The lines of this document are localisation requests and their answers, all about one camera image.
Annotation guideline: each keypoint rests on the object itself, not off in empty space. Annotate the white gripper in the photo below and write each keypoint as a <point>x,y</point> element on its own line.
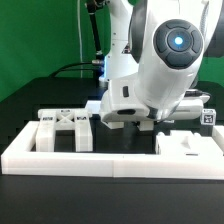
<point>120,104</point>

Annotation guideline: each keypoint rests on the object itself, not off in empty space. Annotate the white tag sheet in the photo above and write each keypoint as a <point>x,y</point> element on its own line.
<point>93,106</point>

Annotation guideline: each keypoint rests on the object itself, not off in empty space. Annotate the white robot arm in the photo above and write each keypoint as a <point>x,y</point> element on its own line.
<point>157,49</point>

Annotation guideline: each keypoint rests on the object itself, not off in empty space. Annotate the white U-shaped fence frame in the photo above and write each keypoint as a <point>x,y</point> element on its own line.
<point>21,158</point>

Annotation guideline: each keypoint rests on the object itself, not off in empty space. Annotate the white chair seat part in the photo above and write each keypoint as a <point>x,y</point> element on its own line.
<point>186,143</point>

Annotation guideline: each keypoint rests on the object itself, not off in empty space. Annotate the white chair back part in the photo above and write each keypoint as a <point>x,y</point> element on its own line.
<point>53,120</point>

